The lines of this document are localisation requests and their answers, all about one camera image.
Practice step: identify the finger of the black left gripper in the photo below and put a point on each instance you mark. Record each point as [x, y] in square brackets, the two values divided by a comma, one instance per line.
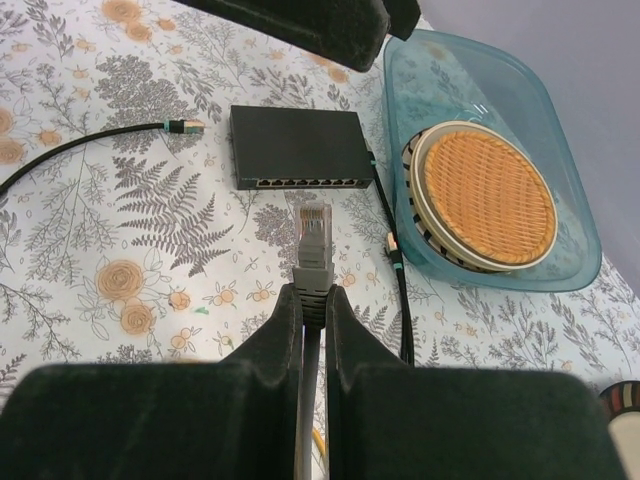
[403, 17]
[349, 33]

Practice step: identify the dark rimmed ceramic plate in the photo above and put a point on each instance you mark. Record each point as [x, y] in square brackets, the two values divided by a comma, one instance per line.
[621, 403]

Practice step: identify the floral table mat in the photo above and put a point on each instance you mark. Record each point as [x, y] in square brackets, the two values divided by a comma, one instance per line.
[140, 247]

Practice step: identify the teal plastic container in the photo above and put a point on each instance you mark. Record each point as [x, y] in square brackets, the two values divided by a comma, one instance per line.
[435, 77]

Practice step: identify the black network switch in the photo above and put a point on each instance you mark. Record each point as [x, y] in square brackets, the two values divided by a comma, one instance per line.
[276, 148]

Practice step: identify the striped cream bowl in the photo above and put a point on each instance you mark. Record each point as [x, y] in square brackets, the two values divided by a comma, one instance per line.
[434, 234]

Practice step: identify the orange woven coaster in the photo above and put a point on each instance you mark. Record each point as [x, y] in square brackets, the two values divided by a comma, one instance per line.
[490, 197]

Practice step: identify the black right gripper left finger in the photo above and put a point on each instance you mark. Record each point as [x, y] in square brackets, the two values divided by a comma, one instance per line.
[231, 419]

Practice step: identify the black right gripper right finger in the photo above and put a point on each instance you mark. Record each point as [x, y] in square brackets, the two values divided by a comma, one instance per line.
[388, 420]

